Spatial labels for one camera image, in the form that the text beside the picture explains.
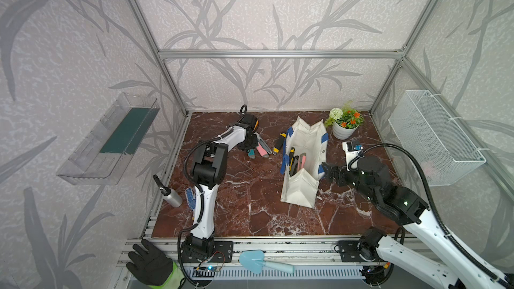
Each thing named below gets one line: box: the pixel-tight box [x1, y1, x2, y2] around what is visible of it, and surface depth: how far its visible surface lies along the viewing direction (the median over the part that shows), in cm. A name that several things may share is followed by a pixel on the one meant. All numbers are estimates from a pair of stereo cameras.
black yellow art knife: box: [289, 147, 296, 172], surface depth 101 cm
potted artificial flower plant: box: [323, 100, 365, 141], surface depth 101 cm
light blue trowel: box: [238, 250, 295, 275], surface depth 72 cm
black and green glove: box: [125, 238, 186, 289], surface depth 71 cm
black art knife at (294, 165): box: [289, 155, 300, 177], surface depth 99 cm
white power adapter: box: [341, 141, 363, 172], surface depth 62 cm
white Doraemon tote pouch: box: [279, 116, 329, 210], surface depth 86 cm
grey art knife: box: [252, 132, 273, 154], surface depth 107 cm
